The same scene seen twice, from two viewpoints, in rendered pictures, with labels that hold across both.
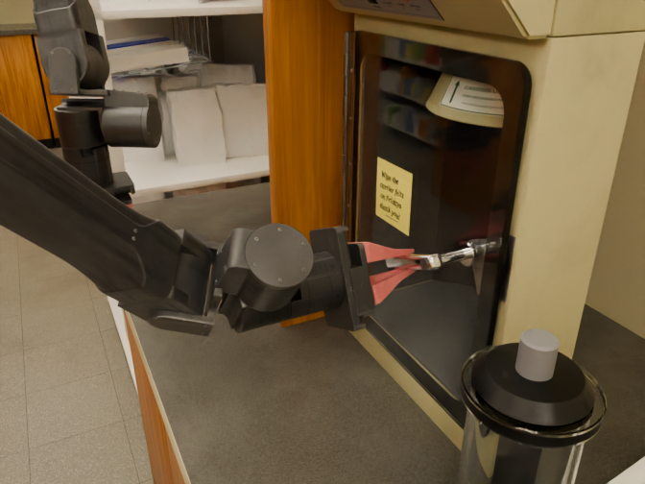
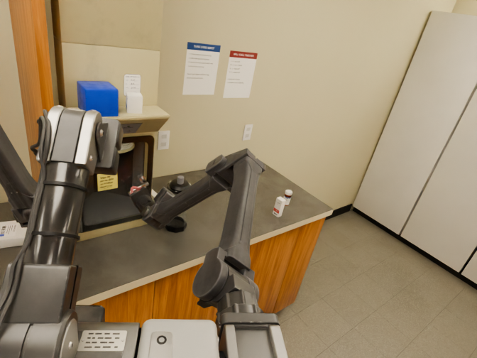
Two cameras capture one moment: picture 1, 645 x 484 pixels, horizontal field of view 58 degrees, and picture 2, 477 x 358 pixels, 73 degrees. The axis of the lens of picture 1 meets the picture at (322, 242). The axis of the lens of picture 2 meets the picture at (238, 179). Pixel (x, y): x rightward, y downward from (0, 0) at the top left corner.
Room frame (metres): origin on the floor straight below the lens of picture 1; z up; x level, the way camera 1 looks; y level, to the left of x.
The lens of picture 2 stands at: (0.48, 1.08, 1.89)
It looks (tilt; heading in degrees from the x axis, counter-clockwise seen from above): 27 degrees down; 253
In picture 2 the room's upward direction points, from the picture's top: 12 degrees clockwise
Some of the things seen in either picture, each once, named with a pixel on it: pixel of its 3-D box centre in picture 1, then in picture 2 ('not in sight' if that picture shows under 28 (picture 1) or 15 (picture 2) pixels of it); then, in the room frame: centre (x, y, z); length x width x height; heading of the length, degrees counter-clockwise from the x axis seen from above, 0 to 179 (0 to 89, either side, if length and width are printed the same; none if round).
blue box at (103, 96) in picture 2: not in sight; (97, 99); (0.67, -0.02, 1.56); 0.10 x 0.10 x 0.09; 26
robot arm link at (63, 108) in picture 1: (85, 125); not in sight; (0.75, 0.31, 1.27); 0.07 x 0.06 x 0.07; 86
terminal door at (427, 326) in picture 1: (410, 222); (116, 184); (0.62, -0.10, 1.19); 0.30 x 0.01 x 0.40; 26
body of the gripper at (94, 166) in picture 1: (89, 170); not in sight; (0.75, 0.31, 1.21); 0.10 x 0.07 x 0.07; 117
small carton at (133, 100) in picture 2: not in sight; (133, 102); (0.56, -0.08, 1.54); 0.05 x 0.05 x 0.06; 11
